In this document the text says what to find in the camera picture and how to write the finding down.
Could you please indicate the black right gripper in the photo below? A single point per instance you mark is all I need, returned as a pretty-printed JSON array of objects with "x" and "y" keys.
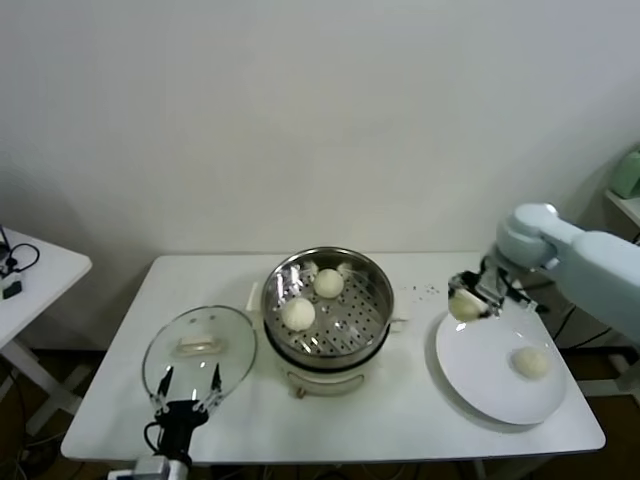
[{"x": 497, "y": 280}]

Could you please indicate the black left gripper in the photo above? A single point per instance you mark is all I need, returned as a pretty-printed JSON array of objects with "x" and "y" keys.
[{"x": 177, "y": 427}]

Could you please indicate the white steamed baozi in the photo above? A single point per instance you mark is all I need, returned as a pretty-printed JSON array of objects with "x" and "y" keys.
[
  {"x": 328, "y": 283},
  {"x": 465, "y": 307},
  {"x": 530, "y": 363},
  {"x": 298, "y": 314}
]

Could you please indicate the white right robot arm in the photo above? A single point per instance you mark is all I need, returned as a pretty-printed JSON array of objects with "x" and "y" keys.
[{"x": 600, "y": 260}]

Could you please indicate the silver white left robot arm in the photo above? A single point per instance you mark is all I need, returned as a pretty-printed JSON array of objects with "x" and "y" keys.
[{"x": 181, "y": 470}]

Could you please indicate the stainless steel steamer basket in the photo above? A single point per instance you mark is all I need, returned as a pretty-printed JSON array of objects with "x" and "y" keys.
[{"x": 360, "y": 305}]

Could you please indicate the large white round plate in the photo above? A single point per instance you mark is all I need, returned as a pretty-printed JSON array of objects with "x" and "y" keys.
[{"x": 470, "y": 360}]

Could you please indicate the round glass pot lid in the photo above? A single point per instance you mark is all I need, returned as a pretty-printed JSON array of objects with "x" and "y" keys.
[{"x": 200, "y": 320}]

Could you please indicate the white electric cooker base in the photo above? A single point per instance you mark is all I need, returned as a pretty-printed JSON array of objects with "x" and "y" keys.
[{"x": 325, "y": 375}]

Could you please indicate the small white side table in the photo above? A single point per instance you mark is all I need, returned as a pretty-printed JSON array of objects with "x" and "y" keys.
[{"x": 50, "y": 280}]

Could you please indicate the white shelf board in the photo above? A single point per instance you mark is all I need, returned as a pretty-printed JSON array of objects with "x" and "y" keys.
[{"x": 625, "y": 201}]

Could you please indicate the mint green appliance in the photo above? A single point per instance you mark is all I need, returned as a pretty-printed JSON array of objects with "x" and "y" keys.
[{"x": 627, "y": 172}]

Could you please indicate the small black adapter block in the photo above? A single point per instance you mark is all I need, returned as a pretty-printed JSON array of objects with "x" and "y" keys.
[{"x": 12, "y": 290}]

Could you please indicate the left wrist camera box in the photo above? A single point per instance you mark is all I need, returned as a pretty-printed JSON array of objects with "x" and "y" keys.
[{"x": 150, "y": 467}]

